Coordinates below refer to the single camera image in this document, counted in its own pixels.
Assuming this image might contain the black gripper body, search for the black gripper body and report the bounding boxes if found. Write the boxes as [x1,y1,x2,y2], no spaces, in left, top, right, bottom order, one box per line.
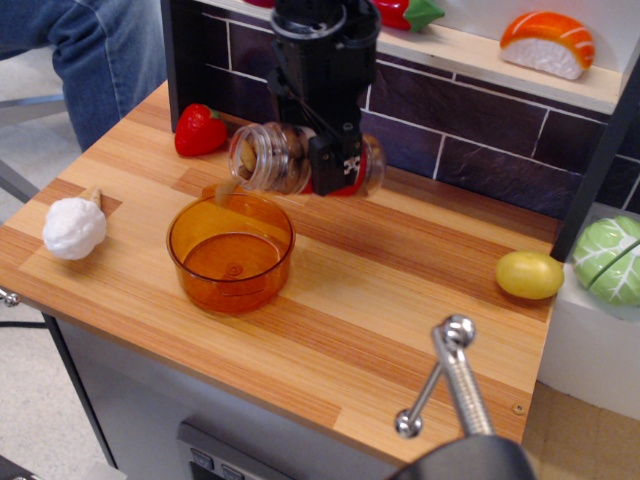
[267,69,373,152]

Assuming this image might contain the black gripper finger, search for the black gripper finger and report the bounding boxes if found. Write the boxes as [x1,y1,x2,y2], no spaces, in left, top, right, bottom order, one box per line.
[309,135,363,196]

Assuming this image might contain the clear almond jar red label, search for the clear almond jar red label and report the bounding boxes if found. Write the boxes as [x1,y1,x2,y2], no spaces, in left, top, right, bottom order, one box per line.
[229,122,386,196]

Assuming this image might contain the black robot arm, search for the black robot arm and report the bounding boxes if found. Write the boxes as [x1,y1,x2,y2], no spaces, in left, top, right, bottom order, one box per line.
[268,1,381,196]

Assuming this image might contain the orange translucent plastic pot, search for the orange translucent plastic pot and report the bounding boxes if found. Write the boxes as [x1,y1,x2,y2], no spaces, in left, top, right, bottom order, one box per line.
[166,193,296,314]

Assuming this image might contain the falling almond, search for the falling almond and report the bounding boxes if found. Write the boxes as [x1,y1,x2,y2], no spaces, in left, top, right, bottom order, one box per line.
[214,180,238,206]

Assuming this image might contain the red toy chili pepper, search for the red toy chili pepper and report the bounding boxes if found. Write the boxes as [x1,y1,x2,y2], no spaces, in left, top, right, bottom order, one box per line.
[373,0,445,32]

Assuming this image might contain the red toy strawberry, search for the red toy strawberry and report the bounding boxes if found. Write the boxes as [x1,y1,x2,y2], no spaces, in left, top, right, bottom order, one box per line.
[174,103,228,157]

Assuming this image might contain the wooden shelf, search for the wooden shelf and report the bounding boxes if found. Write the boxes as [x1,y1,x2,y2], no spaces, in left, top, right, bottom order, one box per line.
[199,0,632,116]

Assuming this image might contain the person leg in jeans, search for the person leg in jeans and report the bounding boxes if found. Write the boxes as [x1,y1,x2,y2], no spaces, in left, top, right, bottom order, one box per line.
[1,0,167,151]

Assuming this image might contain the yellow toy lemon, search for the yellow toy lemon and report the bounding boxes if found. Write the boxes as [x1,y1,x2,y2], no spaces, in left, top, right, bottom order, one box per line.
[495,251,565,300]

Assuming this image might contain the toy salmon sushi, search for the toy salmon sushi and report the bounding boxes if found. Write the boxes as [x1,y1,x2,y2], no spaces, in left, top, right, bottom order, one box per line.
[500,11,596,80]

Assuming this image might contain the white toy ice cream cone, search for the white toy ice cream cone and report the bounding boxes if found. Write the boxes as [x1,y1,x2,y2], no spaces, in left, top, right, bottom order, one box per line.
[42,186,107,260]

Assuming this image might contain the green toy cabbage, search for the green toy cabbage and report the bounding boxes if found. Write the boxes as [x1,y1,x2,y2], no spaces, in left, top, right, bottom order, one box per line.
[572,216,639,306]

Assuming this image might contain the grey cabinet with control panel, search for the grey cabinet with control panel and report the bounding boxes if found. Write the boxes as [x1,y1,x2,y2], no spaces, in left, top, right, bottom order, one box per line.
[45,316,395,479]

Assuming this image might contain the white box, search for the white box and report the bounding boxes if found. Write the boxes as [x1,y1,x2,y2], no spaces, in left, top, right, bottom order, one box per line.
[538,204,639,418]

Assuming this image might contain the metal clamp screw handle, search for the metal clamp screw handle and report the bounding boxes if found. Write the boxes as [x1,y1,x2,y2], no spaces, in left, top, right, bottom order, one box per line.
[395,314,495,439]

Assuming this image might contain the black shelf post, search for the black shelf post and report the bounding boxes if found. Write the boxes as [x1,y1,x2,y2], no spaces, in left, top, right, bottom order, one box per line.
[551,45,639,262]

